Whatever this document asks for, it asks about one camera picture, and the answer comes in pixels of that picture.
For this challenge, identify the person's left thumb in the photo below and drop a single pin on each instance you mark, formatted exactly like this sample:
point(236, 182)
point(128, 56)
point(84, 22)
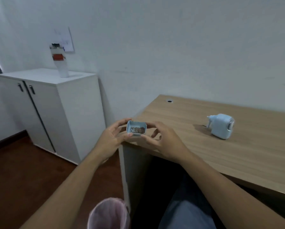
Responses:
point(125, 138)

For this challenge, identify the person's left forearm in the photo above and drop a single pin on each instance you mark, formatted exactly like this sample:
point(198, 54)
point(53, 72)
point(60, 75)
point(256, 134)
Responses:
point(66, 193)

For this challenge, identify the white two-door cabinet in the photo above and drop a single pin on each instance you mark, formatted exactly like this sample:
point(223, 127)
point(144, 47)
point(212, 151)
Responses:
point(68, 112)

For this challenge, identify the person's right thumb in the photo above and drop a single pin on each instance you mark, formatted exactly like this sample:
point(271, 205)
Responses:
point(148, 140)

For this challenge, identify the person's left hand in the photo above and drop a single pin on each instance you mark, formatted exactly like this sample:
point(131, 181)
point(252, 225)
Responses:
point(106, 144)

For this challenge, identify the person's blue jeans legs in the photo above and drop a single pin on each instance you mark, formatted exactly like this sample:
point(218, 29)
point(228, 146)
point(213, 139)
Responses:
point(187, 209)

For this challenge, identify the person's right forearm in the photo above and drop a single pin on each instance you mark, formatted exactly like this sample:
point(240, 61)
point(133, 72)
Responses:
point(228, 197)

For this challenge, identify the white paper sheet on wall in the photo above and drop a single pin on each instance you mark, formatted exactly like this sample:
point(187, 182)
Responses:
point(67, 39)

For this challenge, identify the white tumbler with red band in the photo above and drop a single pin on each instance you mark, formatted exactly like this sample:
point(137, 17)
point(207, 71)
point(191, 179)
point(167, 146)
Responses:
point(61, 65)

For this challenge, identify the light blue pencil sharpener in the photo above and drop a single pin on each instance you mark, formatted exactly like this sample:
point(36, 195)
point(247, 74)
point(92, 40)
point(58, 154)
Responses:
point(220, 127)

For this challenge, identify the brown pencil shavings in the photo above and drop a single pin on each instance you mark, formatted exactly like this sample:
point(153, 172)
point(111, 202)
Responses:
point(137, 129)

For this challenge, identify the waste bin with pink bag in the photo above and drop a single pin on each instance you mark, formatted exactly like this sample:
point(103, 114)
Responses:
point(109, 214)

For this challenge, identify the small light blue shavings tray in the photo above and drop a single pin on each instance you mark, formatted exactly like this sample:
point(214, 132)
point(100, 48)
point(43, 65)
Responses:
point(136, 134)

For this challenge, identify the person's right hand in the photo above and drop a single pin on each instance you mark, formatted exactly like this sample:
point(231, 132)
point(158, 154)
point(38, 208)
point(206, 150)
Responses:
point(171, 145)

